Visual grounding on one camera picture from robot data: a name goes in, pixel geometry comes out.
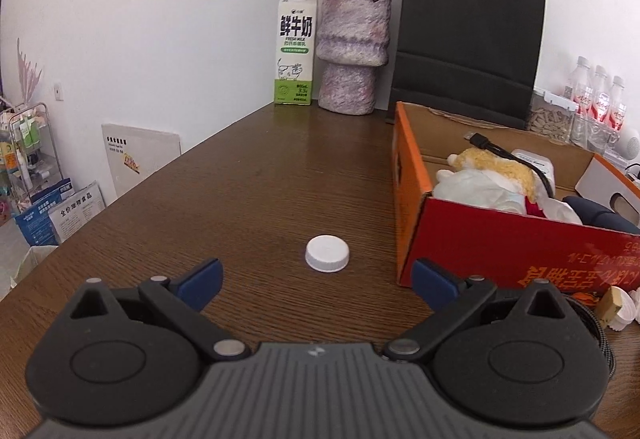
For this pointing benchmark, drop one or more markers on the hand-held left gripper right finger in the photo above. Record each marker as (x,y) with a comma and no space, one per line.
(435,288)

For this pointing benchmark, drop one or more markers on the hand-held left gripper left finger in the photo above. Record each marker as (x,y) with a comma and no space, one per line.
(202,288)

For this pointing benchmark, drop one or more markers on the orange cardboard box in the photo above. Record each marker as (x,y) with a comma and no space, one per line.
(475,239)

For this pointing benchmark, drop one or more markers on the white plastic bag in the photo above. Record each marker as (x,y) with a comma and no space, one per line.
(475,191)

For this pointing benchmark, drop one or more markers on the white bottle cap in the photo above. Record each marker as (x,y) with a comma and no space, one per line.
(327,253)

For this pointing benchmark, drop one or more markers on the yellow and white plush toy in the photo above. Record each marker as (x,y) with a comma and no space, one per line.
(495,164)

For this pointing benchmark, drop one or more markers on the white power adapter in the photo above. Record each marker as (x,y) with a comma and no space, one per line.
(537,161)

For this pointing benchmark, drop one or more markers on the clear sunflower seed container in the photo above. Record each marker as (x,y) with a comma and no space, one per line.
(550,121)

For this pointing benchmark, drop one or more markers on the white printed pack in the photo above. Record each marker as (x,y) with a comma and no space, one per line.
(77,214)

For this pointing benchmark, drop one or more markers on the white board with yellow print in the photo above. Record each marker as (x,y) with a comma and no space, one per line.
(140,154)

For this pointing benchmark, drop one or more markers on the blue carton box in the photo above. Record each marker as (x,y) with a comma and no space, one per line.
(37,219)

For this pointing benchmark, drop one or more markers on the clear glass cup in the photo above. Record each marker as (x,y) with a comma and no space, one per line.
(592,134)

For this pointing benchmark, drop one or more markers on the white round speaker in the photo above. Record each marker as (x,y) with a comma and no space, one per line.
(631,146)

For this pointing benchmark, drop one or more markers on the red label water bottle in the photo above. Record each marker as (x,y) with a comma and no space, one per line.
(580,89)
(601,96)
(618,106)

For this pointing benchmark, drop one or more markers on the white and green milk carton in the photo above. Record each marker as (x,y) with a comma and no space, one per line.
(295,49)

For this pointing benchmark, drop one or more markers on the black paper bag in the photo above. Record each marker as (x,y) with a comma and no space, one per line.
(470,29)

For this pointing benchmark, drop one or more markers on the purple textured vase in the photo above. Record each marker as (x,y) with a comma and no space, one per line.
(352,39)

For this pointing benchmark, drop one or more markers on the white wall socket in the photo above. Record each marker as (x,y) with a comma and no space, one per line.
(59,91)

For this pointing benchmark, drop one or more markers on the pink feather wall sticker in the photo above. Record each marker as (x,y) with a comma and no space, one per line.
(27,74)

